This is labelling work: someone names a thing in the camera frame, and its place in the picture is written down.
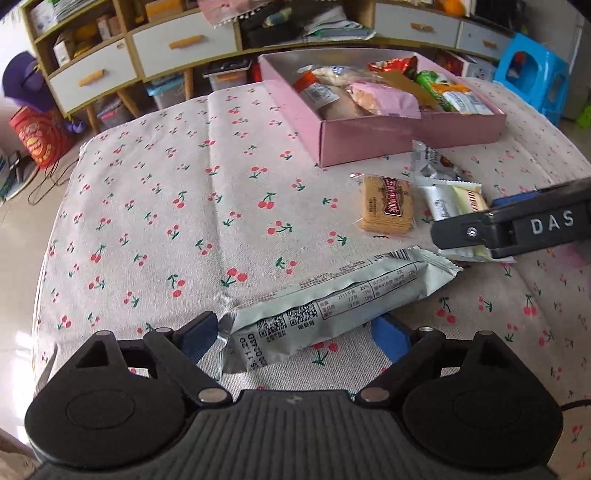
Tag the gold foil snack packet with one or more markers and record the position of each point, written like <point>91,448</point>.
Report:
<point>411,85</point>

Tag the silver brown snack packet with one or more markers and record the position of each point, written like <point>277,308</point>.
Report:
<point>434,159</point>

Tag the cream white snack packet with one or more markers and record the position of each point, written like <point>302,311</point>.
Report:
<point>461,201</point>

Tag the orange fruit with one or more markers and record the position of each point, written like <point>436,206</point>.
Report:
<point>450,7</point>

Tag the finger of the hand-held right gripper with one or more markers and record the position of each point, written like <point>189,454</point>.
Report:
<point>515,200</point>
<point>461,230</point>

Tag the red white snack packet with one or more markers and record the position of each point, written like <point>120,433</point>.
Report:
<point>392,64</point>

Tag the cherry print tablecloth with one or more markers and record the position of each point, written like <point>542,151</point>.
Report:
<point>161,207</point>

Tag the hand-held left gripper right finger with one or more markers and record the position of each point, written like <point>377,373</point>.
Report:
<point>390,339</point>

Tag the purple hat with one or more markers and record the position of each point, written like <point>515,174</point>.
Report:
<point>21,76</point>

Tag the green biscuit packet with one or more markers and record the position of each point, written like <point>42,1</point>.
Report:
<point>429,78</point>

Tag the red printed bag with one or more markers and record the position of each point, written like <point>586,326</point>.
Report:
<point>39,136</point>

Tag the white blue snack packet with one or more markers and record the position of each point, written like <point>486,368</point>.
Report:
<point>337,74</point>

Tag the white packet orange end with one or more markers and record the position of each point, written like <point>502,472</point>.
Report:
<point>466,101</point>

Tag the clear white snack packet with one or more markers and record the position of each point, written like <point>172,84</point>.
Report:
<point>344,108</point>

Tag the pink printed cloth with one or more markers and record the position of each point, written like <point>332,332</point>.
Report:
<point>226,9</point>

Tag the blue plastic stool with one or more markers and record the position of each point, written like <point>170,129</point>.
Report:
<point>531,74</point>

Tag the pale green snack packet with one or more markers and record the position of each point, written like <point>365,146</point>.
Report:
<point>332,295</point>

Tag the pink cardboard box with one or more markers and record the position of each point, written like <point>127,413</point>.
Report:
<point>392,138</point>

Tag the clear plastic storage box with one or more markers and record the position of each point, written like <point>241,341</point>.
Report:
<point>168,92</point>
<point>226,76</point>

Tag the orange white barcode packet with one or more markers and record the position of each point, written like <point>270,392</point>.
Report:
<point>318,92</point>

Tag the pink snack packet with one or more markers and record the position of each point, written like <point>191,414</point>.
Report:
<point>388,99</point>

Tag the clear biscuit packet red label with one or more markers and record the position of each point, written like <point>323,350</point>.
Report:
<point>385,205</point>

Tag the black bag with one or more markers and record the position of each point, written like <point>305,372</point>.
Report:
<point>272,27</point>

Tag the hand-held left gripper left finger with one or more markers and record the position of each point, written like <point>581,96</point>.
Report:
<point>201,330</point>

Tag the wooden cabinet with drawers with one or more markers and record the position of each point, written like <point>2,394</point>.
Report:
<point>120,41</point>

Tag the green white paper stack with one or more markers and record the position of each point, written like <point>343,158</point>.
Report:
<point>337,27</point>

